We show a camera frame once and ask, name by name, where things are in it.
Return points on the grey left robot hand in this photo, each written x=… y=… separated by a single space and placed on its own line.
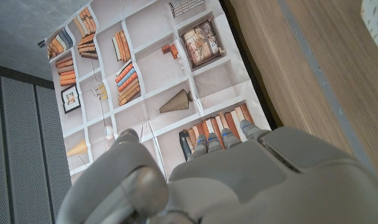
x=245 y=186

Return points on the folded patterned white cloth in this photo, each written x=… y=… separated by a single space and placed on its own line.
x=377 y=28

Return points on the printed bookshelf backdrop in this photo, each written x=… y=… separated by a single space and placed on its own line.
x=164 y=77

